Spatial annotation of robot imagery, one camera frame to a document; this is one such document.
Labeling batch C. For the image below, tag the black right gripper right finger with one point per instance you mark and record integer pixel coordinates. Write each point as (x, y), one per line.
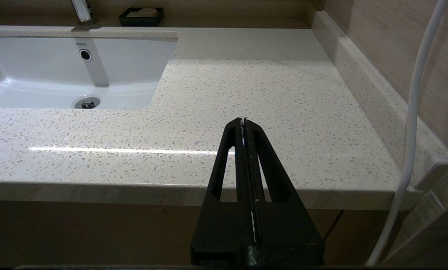
(287, 232)

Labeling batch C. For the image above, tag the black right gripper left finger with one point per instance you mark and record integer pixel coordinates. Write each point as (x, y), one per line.
(224, 228)

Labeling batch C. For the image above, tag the wooden vanity cabinet front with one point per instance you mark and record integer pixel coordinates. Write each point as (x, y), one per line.
(96, 232)

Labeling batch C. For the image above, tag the chrome sink drain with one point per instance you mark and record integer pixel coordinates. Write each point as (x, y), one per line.
(87, 102)

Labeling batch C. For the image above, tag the white sink basin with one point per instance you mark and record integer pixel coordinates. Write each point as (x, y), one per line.
(59, 75)

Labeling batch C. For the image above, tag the small round soap bar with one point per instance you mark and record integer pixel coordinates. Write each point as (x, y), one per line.
(148, 11)

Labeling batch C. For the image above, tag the black soap dish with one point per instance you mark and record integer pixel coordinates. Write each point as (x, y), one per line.
(128, 18)

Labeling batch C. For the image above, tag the chrome faucet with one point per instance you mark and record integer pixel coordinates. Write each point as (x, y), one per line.
(82, 11)

